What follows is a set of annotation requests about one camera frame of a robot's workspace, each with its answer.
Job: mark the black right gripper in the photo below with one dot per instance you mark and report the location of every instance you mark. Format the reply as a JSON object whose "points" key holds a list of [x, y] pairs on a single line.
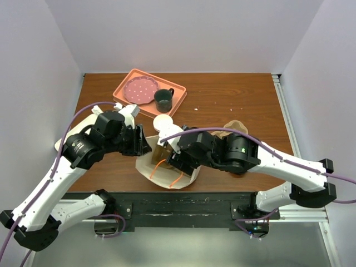
{"points": [[177, 158]]}

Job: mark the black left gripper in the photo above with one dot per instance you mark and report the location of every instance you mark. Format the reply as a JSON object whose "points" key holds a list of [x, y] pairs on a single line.
{"points": [[139, 144]]}

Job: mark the cream paper gift bag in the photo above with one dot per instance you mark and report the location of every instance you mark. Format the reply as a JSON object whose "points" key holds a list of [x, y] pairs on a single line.
{"points": [[166, 178]]}

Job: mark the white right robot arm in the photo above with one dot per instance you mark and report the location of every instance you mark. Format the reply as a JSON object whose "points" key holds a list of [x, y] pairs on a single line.
{"points": [[304, 182]]}

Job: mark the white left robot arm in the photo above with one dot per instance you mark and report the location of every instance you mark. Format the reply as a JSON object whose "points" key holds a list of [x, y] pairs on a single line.
{"points": [[37, 221]]}

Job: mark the beige pulp cup carrier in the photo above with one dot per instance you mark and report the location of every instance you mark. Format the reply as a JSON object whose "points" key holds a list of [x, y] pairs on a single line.
{"points": [[233, 124]]}

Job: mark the pink polka dot plate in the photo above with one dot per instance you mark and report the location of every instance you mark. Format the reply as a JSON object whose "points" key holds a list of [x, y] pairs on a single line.
{"points": [[140, 90]]}

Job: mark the dark green mug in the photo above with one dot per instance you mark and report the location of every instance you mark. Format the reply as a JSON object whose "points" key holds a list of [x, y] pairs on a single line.
{"points": [[163, 99]]}

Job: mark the black mounting base plate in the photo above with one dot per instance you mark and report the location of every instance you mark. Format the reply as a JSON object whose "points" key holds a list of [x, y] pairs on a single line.
{"points": [[184, 209]]}

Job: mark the aluminium frame rail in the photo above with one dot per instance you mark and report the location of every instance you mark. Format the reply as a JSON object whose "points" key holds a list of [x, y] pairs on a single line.
{"points": [[291, 213]]}

